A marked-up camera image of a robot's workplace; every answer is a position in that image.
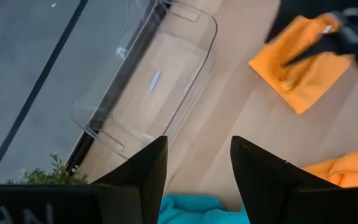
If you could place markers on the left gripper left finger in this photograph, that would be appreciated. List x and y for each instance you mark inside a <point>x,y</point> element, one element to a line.
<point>148,174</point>

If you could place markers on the orange microfiber towel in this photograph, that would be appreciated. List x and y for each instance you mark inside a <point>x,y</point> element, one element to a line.
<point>353,171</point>
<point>303,77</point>

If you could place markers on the clear plastic bin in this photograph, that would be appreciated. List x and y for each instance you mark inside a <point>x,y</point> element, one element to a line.
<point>166,77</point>

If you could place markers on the small potted green plant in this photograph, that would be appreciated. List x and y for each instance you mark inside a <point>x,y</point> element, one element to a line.
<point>51,175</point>

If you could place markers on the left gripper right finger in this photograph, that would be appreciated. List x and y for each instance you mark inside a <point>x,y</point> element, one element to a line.
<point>259,177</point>

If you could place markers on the teal microfiber towel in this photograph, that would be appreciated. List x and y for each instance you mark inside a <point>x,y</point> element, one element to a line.
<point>197,211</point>

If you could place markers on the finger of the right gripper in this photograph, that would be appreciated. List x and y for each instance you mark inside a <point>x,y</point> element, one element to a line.
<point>297,7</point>
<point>328,48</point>

